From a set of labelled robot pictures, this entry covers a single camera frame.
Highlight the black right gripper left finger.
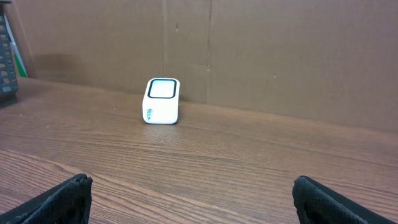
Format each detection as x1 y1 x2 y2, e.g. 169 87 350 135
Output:
1 174 93 224

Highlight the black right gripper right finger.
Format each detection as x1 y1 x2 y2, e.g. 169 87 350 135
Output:
292 175 395 224

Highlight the white barcode scanner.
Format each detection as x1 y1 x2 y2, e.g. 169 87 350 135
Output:
142 77 180 124

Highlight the grey plastic mesh basket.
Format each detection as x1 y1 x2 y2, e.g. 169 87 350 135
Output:
1 0 19 107

